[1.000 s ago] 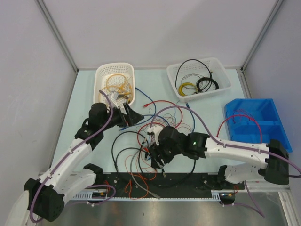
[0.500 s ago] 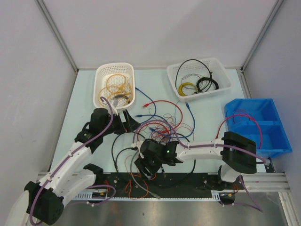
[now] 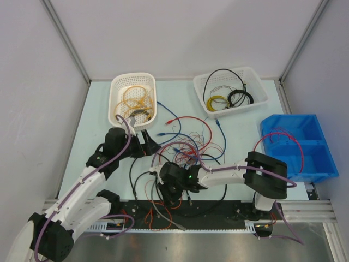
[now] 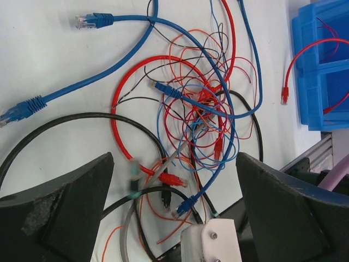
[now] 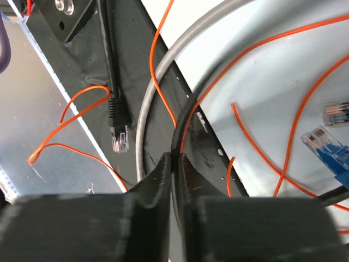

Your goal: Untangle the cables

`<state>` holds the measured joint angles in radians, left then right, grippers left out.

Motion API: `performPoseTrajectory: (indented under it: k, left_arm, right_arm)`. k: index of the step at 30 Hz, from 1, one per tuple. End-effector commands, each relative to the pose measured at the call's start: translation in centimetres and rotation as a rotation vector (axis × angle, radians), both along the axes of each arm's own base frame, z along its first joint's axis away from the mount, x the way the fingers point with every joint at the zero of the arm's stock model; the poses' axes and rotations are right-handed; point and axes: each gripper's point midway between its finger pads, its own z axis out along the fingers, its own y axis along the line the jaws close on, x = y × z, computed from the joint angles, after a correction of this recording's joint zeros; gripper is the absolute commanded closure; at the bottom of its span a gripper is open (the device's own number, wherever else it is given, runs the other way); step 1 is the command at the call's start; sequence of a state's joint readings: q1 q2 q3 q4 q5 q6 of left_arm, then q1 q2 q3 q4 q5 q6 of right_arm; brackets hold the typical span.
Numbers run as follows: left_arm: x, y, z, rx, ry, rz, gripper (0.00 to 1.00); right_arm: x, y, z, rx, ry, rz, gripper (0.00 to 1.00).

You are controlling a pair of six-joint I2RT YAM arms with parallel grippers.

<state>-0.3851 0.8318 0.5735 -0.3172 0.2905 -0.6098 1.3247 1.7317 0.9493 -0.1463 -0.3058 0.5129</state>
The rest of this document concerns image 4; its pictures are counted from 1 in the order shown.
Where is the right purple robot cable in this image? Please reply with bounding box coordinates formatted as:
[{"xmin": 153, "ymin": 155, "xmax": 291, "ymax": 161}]
[{"xmin": 317, "ymin": 155, "xmax": 349, "ymax": 192}]

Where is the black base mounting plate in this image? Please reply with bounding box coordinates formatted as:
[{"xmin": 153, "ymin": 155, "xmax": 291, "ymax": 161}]
[{"xmin": 157, "ymin": 157, "xmax": 311, "ymax": 262}]

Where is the thin red wire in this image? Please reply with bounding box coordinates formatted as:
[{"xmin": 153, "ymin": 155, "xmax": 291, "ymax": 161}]
[{"xmin": 163, "ymin": 56, "xmax": 258, "ymax": 166}]

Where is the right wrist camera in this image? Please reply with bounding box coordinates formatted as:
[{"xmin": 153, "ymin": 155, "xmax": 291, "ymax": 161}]
[{"xmin": 180, "ymin": 218, "xmax": 242, "ymax": 262}]

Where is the thin light blue wire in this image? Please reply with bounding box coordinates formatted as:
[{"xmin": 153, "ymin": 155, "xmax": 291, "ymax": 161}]
[{"xmin": 157, "ymin": 0, "xmax": 240, "ymax": 171}]

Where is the short red patch cable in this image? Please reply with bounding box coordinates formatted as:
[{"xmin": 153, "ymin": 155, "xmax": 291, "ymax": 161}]
[{"xmin": 280, "ymin": 38, "xmax": 349, "ymax": 115}]

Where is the blue plastic divided bin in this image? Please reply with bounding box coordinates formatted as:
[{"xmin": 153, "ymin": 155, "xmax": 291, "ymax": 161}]
[{"xmin": 292, "ymin": 1, "xmax": 348, "ymax": 132}]

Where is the thin magenta wire in bin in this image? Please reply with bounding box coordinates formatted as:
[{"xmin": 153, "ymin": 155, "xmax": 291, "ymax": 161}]
[{"xmin": 316, "ymin": 17, "xmax": 340, "ymax": 61}]

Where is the black thick round cable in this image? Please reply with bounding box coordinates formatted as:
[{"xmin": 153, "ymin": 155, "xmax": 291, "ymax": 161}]
[{"xmin": 0, "ymin": 90, "xmax": 264, "ymax": 261}]

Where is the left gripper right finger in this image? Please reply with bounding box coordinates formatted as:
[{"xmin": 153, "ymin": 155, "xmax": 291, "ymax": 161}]
[{"xmin": 236, "ymin": 152, "xmax": 348, "ymax": 261}]

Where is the red ethernet cable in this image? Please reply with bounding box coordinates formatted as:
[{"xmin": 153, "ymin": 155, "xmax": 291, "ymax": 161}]
[{"xmin": 111, "ymin": 0, "xmax": 237, "ymax": 189}]

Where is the thin orange wire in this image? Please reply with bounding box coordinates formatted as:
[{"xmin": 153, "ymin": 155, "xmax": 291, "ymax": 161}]
[{"xmin": 102, "ymin": 28, "xmax": 232, "ymax": 262}]

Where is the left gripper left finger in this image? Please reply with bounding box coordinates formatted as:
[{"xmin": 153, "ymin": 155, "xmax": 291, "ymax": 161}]
[{"xmin": 1, "ymin": 152, "xmax": 114, "ymax": 261}]

